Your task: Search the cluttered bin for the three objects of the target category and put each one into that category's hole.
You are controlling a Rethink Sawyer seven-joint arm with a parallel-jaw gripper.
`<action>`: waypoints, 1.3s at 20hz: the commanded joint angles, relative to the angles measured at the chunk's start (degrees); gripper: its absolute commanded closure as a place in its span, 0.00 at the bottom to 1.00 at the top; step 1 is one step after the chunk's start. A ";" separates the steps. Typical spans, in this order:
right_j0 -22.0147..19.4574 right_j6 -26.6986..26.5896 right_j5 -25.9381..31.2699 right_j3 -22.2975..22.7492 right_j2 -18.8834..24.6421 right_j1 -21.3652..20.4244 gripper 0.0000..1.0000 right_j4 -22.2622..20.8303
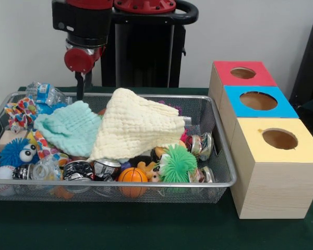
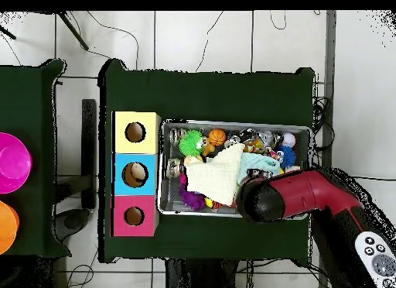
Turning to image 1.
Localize mint waffle cloth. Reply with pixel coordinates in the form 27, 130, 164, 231
33, 100, 105, 159

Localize cream waffle cloth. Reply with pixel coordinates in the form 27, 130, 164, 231
87, 87, 186, 162

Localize dark green tablecloth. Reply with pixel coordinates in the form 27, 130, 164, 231
0, 85, 313, 250

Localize orange plush toy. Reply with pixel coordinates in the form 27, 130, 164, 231
137, 156, 167, 183

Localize white toy baseball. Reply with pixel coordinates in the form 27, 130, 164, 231
0, 166, 16, 196

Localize green spiky ball toy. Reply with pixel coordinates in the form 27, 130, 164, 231
159, 145, 198, 185

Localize blue spiky ball with eyes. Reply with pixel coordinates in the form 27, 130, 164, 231
0, 137, 40, 168

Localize crushed clear bottle blue label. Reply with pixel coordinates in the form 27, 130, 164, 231
25, 81, 71, 107

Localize plain wooden block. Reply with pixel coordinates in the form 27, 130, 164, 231
0, 130, 29, 153

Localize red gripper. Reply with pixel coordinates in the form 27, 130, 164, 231
64, 45, 105, 101

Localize shallow mesh bin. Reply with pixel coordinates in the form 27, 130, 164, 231
0, 92, 237, 204

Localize black upright panel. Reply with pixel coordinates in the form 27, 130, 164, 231
288, 17, 313, 105

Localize wooden box with three holes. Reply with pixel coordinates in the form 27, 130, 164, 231
208, 60, 313, 220

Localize crushed black and white can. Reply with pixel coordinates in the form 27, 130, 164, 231
62, 160, 95, 182

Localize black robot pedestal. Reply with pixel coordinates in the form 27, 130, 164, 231
101, 0, 199, 89

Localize orange toy basketball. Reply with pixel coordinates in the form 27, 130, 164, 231
117, 167, 149, 198

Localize multicolour patterned fabric bow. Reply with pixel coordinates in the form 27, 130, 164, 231
4, 95, 40, 134

